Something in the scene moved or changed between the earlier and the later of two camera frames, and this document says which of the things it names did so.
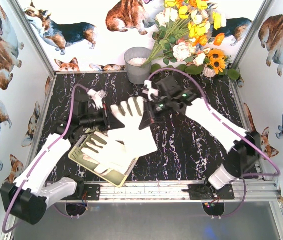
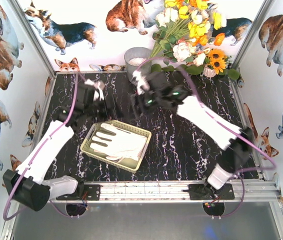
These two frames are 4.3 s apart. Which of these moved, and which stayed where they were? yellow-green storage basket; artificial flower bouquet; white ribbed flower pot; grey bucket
Moved: yellow-green storage basket
Stayed: white ribbed flower pot; artificial flower bouquet; grey bucket
